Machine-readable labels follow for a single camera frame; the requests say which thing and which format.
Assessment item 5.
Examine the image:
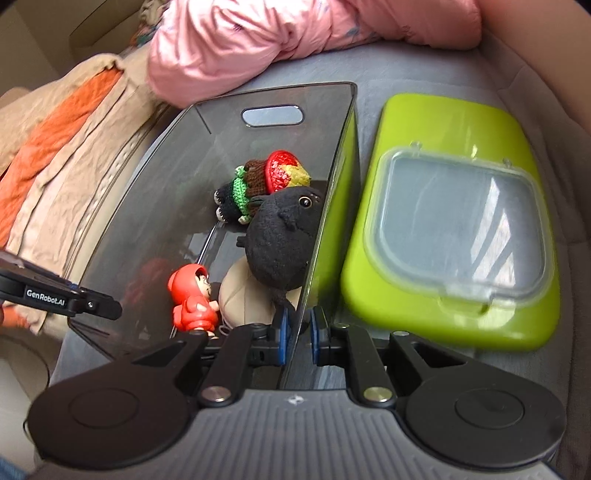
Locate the pink quilted jacket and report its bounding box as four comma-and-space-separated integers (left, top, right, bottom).
147, 1, 482, 108

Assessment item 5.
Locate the beige plush toy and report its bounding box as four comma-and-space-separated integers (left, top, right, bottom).
217, 256, 276, 329

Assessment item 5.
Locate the red hooded figurine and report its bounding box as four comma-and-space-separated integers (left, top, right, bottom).
167, 263, 219, 337

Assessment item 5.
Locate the smoky transparent storage bin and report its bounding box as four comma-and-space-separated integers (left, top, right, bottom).
67, 81, 363, 389

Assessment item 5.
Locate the black plush mole toy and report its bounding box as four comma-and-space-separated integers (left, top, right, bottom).
236, 186, 324, 309

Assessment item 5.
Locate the beige and orange blanket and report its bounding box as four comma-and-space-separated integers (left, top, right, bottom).
0, 53, 164, 335

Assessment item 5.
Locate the green lid with clear window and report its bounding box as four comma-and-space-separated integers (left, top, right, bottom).
341, 93, 560, 351

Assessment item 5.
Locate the crocheted doll with red hat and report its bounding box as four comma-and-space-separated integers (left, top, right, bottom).
213, 150, 311, 225

